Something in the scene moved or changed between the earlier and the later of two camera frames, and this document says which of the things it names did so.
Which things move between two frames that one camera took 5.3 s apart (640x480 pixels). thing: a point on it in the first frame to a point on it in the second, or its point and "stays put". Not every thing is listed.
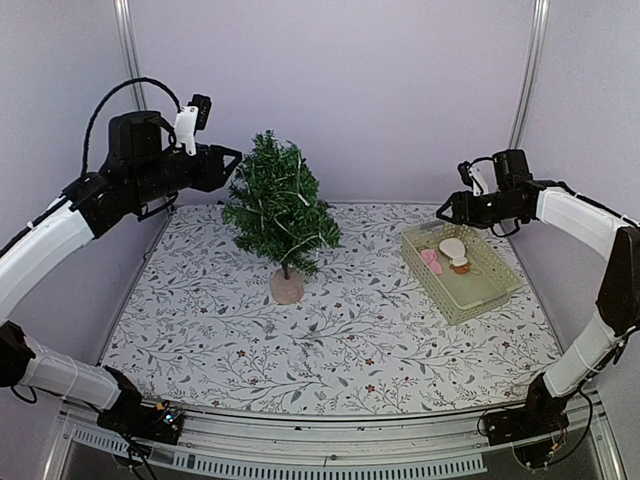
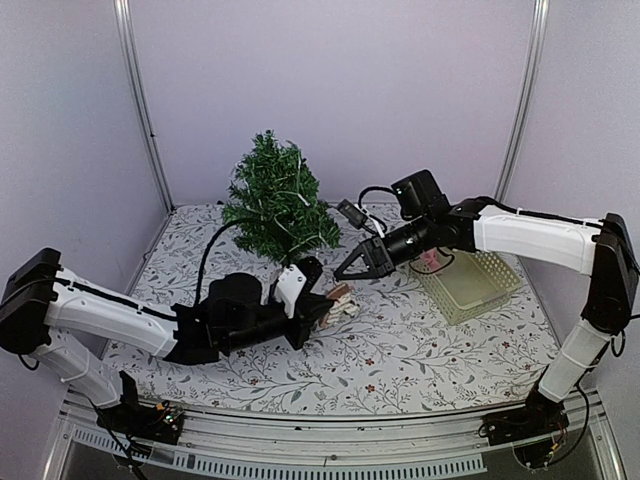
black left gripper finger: x=221 y=172 to x=312 y=308
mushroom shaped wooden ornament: x=454 y=248 to x=341 y=306
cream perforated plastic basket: x=460 y=268 stays put
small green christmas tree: x=273 y=204 stays put
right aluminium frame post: x=531 y=70 stays put
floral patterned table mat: x=200 y=327 stays put
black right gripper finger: x=460 y=202 to x=376 y=256
